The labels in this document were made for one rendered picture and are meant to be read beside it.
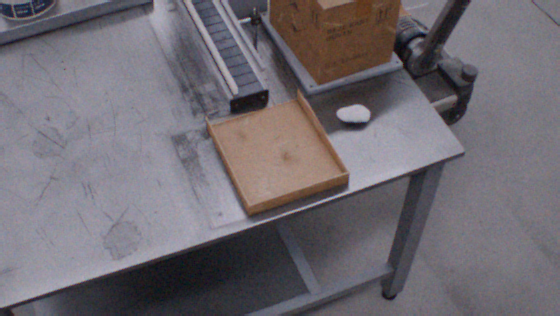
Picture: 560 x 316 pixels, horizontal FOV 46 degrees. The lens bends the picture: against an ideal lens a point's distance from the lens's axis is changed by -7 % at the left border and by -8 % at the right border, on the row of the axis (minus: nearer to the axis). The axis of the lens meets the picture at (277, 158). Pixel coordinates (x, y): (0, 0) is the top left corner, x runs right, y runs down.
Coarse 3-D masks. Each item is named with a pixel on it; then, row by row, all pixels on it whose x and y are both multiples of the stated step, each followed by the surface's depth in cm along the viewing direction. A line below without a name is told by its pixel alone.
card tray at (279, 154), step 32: (224, 128) 184; (256, 128) 184; (288, 128) 184; (320, 128) 181; (224, 160) 175; (256, 160) 177; (288, 160) 178; (320, 160) 178; (256, 192) 171; (288, 192) 167
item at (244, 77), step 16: (192, 0) 210; (208, 0) 210; (192, 16) 205; (208, 16) 205; (208, 32) 201; (224, 32) 201; (208, 48) 196; (224, 48) 196; (240, 64) 192; (240, 80) 188; (256, 80) 189; (240, 96) 185
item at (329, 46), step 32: (288, 0) 189; (320, 0) 173; (352, 0) 174; (384, 0) 178; (288, 32) 197; (320, 32) 178; (352, 32) 182; (384, 32) 188; (320, 64) 186; (352, 64) 192
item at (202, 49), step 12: (180, 0) 211; (180, 12) 212; (192, 24) 203; (228, 24) 203; (192, 36) 205; (204, 48) 197; (240, 48) 197; (204, 60) 199; (216, 72) 191; (264, 84) 188; (228, 96) 185; (252, 96) 186; (264, 96) 188; (228, 108) 188; (240, 108) 188
